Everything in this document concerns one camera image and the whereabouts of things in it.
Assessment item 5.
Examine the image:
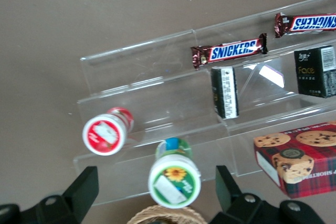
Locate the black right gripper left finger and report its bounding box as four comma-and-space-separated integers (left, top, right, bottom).
22, 166, 99, 224

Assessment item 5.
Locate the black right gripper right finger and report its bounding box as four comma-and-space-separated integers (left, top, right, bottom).
208, 165, 279, 224

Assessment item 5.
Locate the green gum bottle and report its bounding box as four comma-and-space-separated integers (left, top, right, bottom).
148, 137, 202, 209

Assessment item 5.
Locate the red gum bottle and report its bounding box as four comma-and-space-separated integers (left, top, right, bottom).
82, 106, 135, 156

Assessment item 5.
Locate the light wicker basket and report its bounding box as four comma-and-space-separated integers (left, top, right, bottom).
127, 205, 208, 224

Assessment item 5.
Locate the red plaid cookie box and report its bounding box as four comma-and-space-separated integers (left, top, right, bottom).
253, 121, 336, 199

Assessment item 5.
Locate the black tissue pack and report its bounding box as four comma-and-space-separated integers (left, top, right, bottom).
211, 66, 240, 120
293, 45, 336, 99

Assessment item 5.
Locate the clear acrylic stepped stand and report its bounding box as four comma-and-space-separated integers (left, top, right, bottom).
73, 0, 336, 206

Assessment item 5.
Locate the Snickers chocolate bar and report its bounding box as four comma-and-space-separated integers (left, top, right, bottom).
274, 12, 336, 38
190, 33, 268, 70

